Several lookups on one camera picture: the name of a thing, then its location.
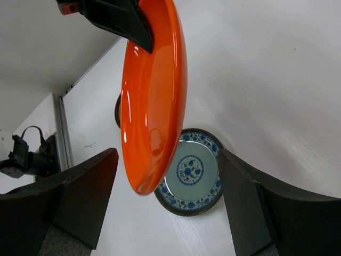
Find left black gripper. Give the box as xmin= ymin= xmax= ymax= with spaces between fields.
xmin=56 ymin=0 xmax=153 ymax=53

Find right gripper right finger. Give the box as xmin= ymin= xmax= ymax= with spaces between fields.
xmin=218 ymin=149 xmax=340 ymax=255

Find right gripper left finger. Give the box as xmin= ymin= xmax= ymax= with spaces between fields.
xmin=1 ymin=148 xmax=119 ymax=255

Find orange plate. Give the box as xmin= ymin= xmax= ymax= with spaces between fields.
xmin=120 ymin=1 xmax=188 ymax=195

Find blue white patterned plate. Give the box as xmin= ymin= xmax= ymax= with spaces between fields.
xmin=155 ymin=128 xmax=224 ymax=217

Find yellow patterned plate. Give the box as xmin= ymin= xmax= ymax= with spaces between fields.
xmin=114 ymin=94 xmax=121 ymax=128

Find aluminium rail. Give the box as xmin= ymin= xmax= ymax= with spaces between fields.
xmin=53 ymin=39 xmax=126 ymax=170

